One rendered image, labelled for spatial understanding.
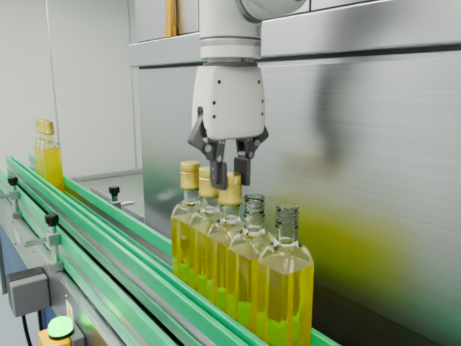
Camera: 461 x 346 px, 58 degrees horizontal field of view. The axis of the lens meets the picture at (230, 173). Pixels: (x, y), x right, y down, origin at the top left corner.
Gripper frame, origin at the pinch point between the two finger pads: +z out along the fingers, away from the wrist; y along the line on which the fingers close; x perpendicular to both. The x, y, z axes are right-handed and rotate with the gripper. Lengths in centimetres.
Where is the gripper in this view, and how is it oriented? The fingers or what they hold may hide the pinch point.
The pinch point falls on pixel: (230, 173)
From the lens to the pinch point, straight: 60.5
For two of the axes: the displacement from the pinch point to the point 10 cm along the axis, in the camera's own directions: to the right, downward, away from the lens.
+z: 0.0, 9.8, 2.1
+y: -8.1, 1.2, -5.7
